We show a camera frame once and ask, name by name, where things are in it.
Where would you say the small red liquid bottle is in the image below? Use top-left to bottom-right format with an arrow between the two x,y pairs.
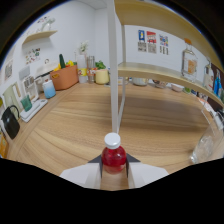
101,132 -> 128,175

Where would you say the teal cup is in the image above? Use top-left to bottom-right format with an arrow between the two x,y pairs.
20,95 -> 33,112

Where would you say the white tray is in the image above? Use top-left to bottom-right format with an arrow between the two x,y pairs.
19,98 -> 49,123

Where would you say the black kettle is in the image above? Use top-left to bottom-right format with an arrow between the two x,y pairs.
1,104 -> 21,140

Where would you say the wide white bowl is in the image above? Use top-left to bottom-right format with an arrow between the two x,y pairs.
170,83 -> 185,93

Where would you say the orange basket with fruit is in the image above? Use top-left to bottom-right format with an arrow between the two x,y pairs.
49,53 -> 80,91

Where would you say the potted green plant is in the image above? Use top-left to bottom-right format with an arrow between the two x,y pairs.
94,60 -> 110,85

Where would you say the white vase with flowers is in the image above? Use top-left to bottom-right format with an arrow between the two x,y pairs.
77,40 -> 90,84

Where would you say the metal cylinder container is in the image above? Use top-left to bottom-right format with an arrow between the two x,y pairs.
86,55 -> 97,84

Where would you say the white-framed wooden two-tier shelf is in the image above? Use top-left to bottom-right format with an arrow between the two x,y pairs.
105,0 -> 224,134

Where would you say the clear bottle orange cap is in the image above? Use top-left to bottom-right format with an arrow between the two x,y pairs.
181,38 -> 199,83

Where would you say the white wall poster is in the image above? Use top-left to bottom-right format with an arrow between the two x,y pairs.
158,34 -> 170,56

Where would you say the blue wall poster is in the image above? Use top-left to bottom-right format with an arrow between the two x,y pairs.
137,29 -> 147,53

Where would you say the wooden wall shelf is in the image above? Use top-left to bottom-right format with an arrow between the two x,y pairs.
21,29 -> 58,46

